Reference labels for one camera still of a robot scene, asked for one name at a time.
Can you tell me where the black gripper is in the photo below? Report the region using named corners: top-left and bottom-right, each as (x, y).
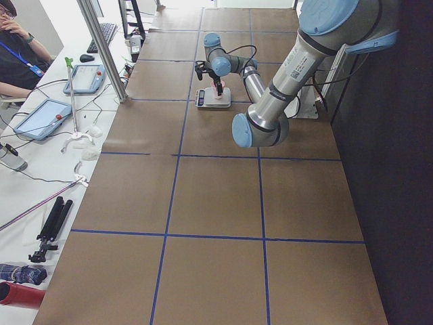
top-left (195, 60), bottom-right (224, 95)

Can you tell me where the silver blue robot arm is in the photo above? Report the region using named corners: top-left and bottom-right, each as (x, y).
top-left (231, 0), bottom-right (401, 148)
top-left (194, 32), bottom-right (265, 108)

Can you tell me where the silver digital kitchen scale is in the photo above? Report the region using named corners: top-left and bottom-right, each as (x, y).
top-left (194, 87), bottom-right (231, 109)

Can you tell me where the black keyboard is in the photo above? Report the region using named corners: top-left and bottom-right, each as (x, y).
top-left (87, 22), bottom-right (117, 53)

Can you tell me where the blue teach pendant far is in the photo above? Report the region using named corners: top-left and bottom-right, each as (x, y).
top-left (69, 64), bottom-right (106, 95)

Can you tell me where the blue teach pendant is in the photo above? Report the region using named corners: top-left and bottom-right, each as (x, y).
top-left (69, 64), bottom-right (106, 95)
top-left (14, 99), bottom-right (72, 141)

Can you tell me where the black computer mouse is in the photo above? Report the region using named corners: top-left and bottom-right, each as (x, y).
top-left (80, 54), bottom-right (95, 63)

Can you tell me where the metal rod green tip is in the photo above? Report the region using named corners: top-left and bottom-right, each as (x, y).
top-left (65, 57), bottom-right (78, 133)

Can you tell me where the blue teach pendant near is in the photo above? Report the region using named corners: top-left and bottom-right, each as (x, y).
top-left (14, 99), bottom-right (72, 141)

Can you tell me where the seated person in black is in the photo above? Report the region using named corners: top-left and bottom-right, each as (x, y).
top-left (1, 1), bottom-right (52, 98)

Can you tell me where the black folded tripod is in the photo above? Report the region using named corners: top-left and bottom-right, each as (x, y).
top-left (28, 196), bottom-right (73, 263)

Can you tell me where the blue plaid folded umbrella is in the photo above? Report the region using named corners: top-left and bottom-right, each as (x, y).
top-left (1, 263), bottom-right (47, 285)

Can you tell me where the red cylinder tube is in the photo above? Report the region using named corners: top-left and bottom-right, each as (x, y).
top-left (1, 282), bottom-right (45, 309)

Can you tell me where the aluminium frame post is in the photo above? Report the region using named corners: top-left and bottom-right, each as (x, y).
top-left (76, 0), bottom-right (128, 103)

